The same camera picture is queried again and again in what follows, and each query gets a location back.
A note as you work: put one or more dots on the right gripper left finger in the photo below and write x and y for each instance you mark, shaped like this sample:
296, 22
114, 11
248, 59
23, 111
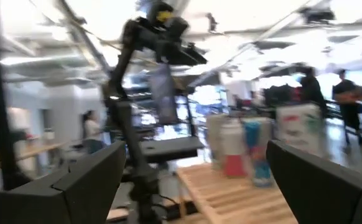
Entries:
50, 202

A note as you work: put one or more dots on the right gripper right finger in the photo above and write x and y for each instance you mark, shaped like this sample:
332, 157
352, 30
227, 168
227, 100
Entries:
330, 199

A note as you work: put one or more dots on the blue silver Red Bull can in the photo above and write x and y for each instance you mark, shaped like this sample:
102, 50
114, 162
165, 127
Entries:
258, 174

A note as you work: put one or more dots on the Spindrift raspberry lime can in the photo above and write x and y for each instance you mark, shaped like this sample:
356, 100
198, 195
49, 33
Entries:
234, 161

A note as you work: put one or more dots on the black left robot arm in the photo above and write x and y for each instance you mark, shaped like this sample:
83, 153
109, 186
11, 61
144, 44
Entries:
131, 140

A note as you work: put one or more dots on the wooden slatted shelf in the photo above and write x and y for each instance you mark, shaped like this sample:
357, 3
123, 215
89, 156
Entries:
230, 199

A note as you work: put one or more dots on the person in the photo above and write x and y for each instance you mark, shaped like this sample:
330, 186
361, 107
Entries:
91, 130
311, 90
347, 99

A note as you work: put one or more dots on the dark grey desk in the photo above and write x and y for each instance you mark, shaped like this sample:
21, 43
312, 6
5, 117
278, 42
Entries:
168, 149

